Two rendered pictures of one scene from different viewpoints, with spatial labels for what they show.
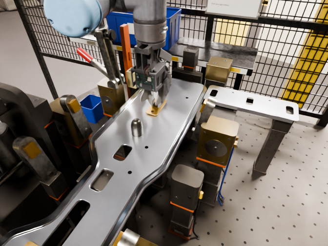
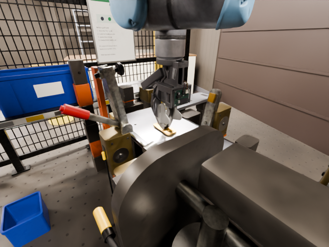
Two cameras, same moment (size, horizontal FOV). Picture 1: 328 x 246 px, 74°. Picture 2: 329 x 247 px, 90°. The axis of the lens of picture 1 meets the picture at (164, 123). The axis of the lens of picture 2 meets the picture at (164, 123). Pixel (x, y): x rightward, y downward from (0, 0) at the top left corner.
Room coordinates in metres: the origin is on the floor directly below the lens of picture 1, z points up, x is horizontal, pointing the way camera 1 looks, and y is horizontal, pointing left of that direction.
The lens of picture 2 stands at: (0.32, 0.43, 1.27)
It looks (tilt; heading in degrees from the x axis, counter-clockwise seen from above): 28 degrees down; 299
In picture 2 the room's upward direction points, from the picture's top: straight up
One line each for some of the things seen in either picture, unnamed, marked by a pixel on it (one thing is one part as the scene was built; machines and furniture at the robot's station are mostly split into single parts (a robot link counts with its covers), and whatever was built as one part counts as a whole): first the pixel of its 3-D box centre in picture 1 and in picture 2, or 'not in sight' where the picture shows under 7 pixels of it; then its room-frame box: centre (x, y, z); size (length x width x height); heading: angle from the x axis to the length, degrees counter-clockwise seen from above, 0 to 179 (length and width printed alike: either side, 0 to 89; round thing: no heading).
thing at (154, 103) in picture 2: not in sight; (158, 102); (0.55, 0.05, 1.10); 0.05 x 0.02 x 0.09; 67
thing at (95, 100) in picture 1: (92, 108); (28, 218); (0.87, 0.36, 0.75); 0.11 x 0.10 x 0.09; 157
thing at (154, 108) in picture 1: (156, 105); (164, 126); (0.54, 0.02, 1.01); 0.08 x 0.04 x 0.01; 157
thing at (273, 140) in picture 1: (271, 144); (200, 121); (0.54, -0.39, 0.84); 0.05 x 0.05 x 0.29; 67
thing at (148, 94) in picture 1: (146, 95); (164, 118); (0.53, 0.05, 1.06); 0.06 x 0.03 x 0.09; 157
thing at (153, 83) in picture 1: (150, 63); (171, 82); (0.52, 0.04, 1.16); 0.09 x 0.08 x 0.12; 157
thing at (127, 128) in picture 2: (112, 84); (127, 128); (0.58, 0.16, 1.06); 0.03 x 0.01 x 0.03; 67
